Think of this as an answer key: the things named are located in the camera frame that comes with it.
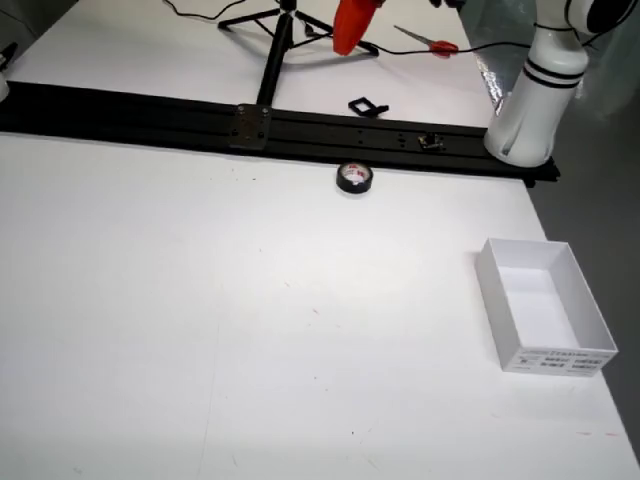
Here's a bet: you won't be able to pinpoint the black plastic bracket piece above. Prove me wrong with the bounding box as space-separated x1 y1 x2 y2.
347 96 391 119

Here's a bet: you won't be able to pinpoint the red handled scissors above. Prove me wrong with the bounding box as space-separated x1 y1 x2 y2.
393 24 459 59

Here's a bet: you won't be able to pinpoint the long black aluminium rail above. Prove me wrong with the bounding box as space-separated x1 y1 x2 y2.
0 79 562 190

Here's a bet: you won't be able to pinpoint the grey metal joint plate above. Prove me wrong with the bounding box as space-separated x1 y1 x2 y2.
228 103 274 153

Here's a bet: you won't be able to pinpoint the black tripod stand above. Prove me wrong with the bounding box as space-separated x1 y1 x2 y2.
218 0 380 109

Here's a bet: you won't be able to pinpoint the thin black table cable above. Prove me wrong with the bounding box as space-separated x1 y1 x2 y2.
369 40 532 56

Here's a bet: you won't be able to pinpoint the white cardboard bin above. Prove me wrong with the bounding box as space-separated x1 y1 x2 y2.
474 237 620 374

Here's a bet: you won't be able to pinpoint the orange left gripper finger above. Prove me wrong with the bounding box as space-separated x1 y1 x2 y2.
349 0 385 54

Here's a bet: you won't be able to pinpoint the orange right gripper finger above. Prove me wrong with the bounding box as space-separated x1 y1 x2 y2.
332 0 359 56

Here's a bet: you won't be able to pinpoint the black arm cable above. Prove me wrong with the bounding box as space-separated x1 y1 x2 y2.
532 0 634 51

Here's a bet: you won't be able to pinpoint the black tape roll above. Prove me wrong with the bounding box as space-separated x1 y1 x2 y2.
335 161 375 197

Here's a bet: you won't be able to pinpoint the thin black tripod cable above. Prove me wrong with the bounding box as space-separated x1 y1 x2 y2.
162 0 281 22

